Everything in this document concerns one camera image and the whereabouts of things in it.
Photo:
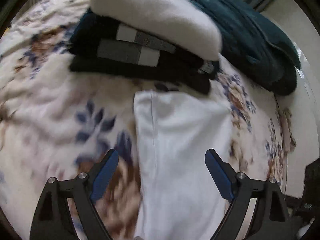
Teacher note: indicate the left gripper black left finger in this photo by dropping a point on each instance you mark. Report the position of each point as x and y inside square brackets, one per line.
[52, 218]

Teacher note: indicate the dark teal plush blanket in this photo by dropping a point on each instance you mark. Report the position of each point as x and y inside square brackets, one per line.
[254, 45]

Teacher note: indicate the black garment with grey stripes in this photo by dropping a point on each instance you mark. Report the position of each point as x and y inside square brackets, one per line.
[102, 44]

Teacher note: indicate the floral cream bed blanket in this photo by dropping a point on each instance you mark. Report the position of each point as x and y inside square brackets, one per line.
[55, 122]

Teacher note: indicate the white fluffy folded garment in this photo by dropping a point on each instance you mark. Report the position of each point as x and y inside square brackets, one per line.
[176, 21]

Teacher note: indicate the white cotton garment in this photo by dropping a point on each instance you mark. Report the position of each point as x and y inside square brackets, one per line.
[179, 197]

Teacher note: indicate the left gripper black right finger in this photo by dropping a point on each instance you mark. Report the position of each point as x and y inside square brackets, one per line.
[270, 218]

